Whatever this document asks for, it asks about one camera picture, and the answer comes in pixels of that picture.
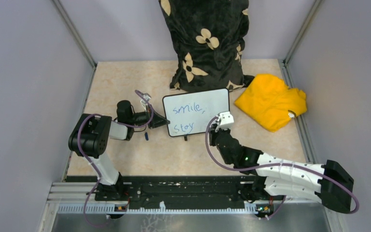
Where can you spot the black floral plush blanket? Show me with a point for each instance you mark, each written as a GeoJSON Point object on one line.
{"type": "Point", "coordinates": [208, 38]}

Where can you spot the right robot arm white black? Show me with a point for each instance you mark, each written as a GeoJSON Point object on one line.
{"type": "Point", "coordinates": [328, 184]}

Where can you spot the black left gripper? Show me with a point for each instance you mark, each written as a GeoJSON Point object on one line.
{"type": "Point", "coordinates": [158, 121]}

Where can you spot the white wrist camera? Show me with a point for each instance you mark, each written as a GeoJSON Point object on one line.
{"type": "Point", "coordinates": [145, 97]}
{"type": "Point", "coordinates": [224, 121]}

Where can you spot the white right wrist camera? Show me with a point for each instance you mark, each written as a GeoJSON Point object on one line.
{"type": "Point", "coordinates": [224, 121]}

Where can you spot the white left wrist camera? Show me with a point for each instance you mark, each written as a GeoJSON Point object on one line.
{"type": "Point", "coordinates": [145, 97]}

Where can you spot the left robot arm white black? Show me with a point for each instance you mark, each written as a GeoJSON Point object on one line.
{"type": "Point", "coordinates": [91, 134]}

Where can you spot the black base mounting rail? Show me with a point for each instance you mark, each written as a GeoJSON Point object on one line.
{"type": "Point", "coordinates": [163, 195]}

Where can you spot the yellow folded garment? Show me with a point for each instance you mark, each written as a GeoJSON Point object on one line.
{"type": "Point", "coordinates": [271, 103]}

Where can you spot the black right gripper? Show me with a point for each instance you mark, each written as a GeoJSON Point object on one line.
{"type": "Point", "coordinates": [213, 133]}

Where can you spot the aluminium frame post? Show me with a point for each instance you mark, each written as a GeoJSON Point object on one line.
{"type": "Point", "coordinates": [74, 32]}
{"type": "Point", "coordinates": [302, 31]}

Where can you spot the left aluminium frame post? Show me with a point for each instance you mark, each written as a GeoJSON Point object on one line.
{"type": "Point", "coordinates": [74, 32]}

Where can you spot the right aluminium frame post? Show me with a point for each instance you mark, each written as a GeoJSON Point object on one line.
{"type": "Point", "coordinates": [302, 31]}

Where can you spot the small whiteboard black frame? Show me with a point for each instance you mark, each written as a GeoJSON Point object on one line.
{"type": "Point", "coordinates": [190, 113]}

